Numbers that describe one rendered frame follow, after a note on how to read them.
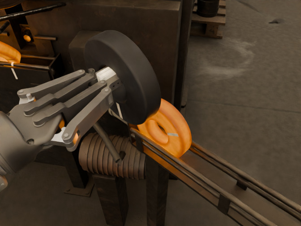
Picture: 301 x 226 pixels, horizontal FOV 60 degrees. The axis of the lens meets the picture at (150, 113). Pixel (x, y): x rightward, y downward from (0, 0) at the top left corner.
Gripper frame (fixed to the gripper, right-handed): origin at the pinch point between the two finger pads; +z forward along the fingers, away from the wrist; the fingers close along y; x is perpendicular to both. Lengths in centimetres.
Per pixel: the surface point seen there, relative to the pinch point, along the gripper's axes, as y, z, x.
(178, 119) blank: 4.4, 9.9, -16.0
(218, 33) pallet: -80, 168, -99
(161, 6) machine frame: -19.9, 30.9, -6.7
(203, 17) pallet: -93, 162, -86
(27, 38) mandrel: -55, 5, -18
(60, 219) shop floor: -36, -19, -91
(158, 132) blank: -1.4, 9.7, -25.2
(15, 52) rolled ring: -48, -1, -17
